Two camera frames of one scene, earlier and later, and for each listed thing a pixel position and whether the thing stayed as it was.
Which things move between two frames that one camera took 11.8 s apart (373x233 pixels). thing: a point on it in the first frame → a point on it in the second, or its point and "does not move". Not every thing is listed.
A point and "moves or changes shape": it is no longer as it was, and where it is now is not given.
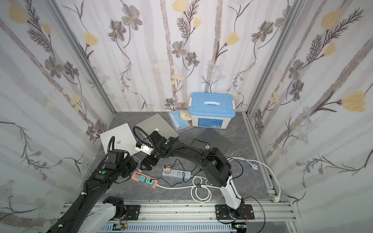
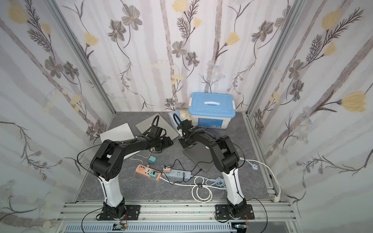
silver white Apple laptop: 124,140 does not move
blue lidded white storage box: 213,110 does not move
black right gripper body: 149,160 → 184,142
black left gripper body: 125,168 → 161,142
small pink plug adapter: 167,170 does not move
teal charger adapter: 142,178 moves or changes shape
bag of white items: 185,115 does not move
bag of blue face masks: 179,124 does not move
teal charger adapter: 149,182 → 153,174
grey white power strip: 178,174 does not move
